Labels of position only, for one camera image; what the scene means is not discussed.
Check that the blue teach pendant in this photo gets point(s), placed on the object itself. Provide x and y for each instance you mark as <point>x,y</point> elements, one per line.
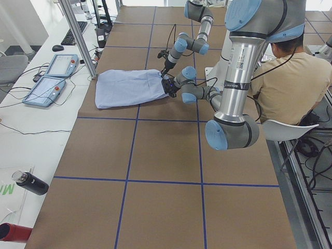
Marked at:
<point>62,65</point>
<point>45,91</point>

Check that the lower blue teach pendant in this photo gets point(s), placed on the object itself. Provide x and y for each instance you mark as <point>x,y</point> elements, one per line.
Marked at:
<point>45,91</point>

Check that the black computer mouse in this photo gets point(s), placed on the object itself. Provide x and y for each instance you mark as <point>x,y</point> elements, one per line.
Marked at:
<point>57,48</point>

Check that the red cylinder bottle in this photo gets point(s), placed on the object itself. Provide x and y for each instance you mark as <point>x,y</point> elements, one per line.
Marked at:
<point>15,233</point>

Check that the upper blue teach pendant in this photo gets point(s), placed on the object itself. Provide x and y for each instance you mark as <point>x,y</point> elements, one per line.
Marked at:
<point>62,65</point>

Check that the person in beige shirt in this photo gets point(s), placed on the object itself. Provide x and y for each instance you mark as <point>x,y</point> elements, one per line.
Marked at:
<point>292,84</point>

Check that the blue striped button shirt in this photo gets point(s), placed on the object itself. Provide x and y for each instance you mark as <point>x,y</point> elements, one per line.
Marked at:
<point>118,88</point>

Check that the black power adapter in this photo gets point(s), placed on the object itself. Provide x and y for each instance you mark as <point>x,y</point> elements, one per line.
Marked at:
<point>101,37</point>

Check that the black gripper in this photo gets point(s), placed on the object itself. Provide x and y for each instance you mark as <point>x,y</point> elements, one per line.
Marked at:
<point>167,65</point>
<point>172,90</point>

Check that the black monitor stand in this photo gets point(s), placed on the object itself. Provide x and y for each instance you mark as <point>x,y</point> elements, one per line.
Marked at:
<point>103,21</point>

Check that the grey aluminium frame post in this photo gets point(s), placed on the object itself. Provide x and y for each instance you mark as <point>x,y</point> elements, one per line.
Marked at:
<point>73,24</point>

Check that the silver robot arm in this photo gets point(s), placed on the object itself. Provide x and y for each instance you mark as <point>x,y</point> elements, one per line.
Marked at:
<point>251,26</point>
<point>195,11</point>

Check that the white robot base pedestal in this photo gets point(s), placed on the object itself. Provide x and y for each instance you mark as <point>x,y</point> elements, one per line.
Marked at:
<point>219,71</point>

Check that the black drink bottle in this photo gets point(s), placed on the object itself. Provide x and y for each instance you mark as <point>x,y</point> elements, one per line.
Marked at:
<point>30,182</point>

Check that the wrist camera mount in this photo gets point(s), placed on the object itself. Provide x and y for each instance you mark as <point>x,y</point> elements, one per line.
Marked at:
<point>163,54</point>

